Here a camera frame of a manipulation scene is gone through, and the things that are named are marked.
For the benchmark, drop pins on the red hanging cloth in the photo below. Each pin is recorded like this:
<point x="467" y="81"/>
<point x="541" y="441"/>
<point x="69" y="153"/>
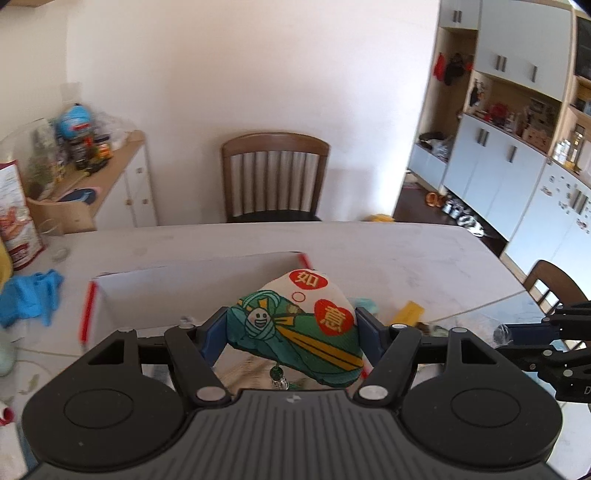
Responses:
<point x="439" y="68"/>

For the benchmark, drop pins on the dark jar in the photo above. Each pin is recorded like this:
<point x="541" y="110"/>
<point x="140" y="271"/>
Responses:
<point x="81" y="154"/>

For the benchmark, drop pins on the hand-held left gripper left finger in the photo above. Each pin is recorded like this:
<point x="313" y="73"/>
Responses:
<point x="213" y="339"/>

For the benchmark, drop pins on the white and wood sideboard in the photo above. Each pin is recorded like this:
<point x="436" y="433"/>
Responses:
<point x="124" y="184"/>

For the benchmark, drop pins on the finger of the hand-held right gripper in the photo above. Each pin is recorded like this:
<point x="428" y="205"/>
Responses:
<point x="545" y="357"/>
<point x="531" y="332"/>

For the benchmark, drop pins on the clear plastic bag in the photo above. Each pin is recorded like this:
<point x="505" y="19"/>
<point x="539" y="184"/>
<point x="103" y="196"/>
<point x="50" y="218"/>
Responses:
<point x="115" y="127"/>

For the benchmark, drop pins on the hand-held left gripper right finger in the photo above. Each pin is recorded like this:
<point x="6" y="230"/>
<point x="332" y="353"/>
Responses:
<point x="369" y="334"/>

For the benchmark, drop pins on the dark hanging cloth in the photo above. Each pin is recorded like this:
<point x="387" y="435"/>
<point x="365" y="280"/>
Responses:
<point x="455" y="69"/>

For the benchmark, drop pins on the white and wood wall cabinet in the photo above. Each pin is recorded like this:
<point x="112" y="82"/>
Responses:
<point x="498" y="166"/>

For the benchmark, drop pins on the red cardboard box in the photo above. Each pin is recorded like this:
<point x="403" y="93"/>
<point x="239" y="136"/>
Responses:
<point x="184" y="295"/>

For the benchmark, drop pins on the blue oval pad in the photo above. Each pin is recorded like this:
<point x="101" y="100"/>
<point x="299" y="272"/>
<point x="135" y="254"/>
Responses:
<point x="78" y="194"/>

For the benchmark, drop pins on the printed fabric sachet with tassel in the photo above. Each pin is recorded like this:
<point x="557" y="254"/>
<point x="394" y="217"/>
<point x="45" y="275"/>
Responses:
<point x="295" y="332"/>

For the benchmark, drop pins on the yellow ridged block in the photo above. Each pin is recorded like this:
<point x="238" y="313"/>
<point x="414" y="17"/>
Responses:
<point x="408" y="314"/>

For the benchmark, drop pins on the blue globe ball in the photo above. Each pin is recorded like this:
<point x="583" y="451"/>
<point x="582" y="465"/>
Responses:
<point x="75" y="121"/>

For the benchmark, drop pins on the clear drinking glass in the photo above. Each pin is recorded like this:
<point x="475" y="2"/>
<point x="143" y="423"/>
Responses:
<point x="51" y="228"/>

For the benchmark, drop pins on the jar with orange label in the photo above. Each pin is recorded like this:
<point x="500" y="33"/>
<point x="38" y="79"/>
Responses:
<point x="102" y="148"/>

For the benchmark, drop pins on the blue cloth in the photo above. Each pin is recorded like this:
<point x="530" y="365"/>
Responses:
<point x="27" y="295"/>

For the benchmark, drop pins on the brown wooden slatted chair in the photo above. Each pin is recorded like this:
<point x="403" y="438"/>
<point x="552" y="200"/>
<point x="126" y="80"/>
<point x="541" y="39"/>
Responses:
<point x="274" y="180"/>

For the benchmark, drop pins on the red and white snack bag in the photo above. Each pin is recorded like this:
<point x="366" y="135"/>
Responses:
<point x="16" y="217"/>

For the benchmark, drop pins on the curved wooden tray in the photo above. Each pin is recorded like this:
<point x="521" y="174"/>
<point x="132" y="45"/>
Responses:
<point x="60" y="214"/>

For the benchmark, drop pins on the yellow item on floor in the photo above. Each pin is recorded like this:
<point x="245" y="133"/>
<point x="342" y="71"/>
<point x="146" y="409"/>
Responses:
<point x="381" y="218"/>

